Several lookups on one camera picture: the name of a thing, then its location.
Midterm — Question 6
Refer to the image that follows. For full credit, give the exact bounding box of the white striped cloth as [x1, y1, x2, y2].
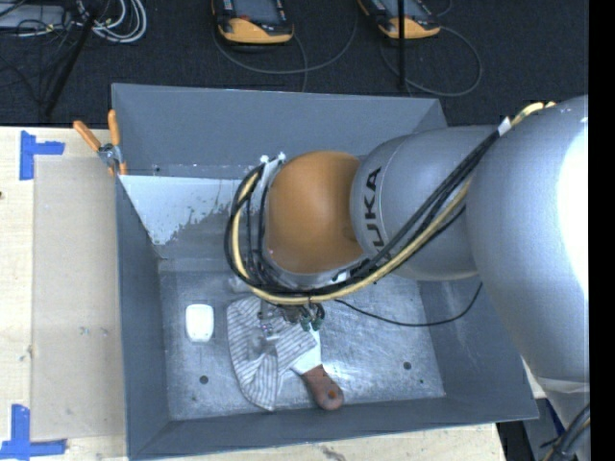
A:
[225, 296, 319, 413]

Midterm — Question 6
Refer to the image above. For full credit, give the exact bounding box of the white rounded block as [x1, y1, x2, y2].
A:
[184, 303, 216, 345]

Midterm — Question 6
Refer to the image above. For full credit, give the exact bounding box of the grey metal bin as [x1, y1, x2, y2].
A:
[110, 83, 540, 461]

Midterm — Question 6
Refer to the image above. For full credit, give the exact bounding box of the brown handled white scraper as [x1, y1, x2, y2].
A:
[289, 328, 346, 412]

